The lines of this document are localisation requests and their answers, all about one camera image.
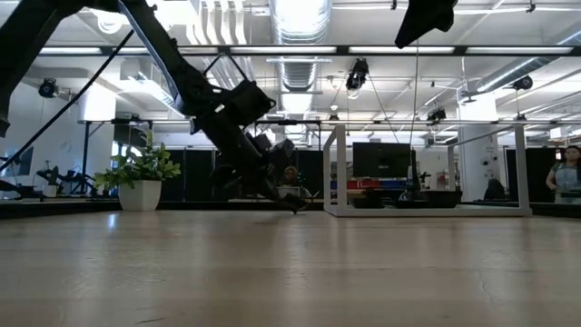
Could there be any black aluminium table frame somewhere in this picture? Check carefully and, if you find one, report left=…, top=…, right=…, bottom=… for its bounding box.
left=0, top=199, right=581, bottom=220

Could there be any person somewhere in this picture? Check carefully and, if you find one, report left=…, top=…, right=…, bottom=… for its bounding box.
left=277, top=165, right=314, bottom=200
left=546, top=144, right=581, bottom=204

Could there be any black large square mini plate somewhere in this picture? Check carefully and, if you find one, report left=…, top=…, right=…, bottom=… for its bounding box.
left=419, top=190, right=464, bottom=210

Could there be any black small square mini plate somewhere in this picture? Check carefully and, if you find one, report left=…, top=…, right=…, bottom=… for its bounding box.
left=393, top=193, right=422, bottom=210
left=276, top=198, right=310, bottom=215

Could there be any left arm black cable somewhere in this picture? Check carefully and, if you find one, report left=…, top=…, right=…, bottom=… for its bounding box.
left=0, top=29, right=136, bottom=173

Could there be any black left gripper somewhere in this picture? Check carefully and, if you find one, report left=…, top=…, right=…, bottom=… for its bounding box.
left=183, top=78, right=310, bottom=213

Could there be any black overhead beam with lights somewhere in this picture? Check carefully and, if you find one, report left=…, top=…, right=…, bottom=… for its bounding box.
left=38, top=44, right=581, bottom=57

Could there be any black partition panel row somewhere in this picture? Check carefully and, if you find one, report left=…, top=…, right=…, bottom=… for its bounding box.
left=156, top=148, right=326, bottom=203

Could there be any silver ventilation duct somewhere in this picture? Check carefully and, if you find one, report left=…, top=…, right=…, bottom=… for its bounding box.
left=270, top=0, right=333, bottom=94

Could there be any office chair with dark jacket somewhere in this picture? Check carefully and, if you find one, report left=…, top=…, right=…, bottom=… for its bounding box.
left=483, top=177, right=507, bottom=201

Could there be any red storage bin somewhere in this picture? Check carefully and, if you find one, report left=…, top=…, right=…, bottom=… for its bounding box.
left=349, top=179, right=381, bottom=191

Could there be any green plant in white pot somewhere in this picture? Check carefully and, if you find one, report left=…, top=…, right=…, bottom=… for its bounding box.
left=93, top=130, right=182, bottom=213

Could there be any blue storage bin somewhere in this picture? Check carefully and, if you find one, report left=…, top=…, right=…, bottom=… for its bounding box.
left=379, top=179, right=412, bottom=191

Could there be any black background rig frame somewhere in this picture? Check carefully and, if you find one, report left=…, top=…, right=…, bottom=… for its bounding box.
left=77, top=116, right=328, bottom=196

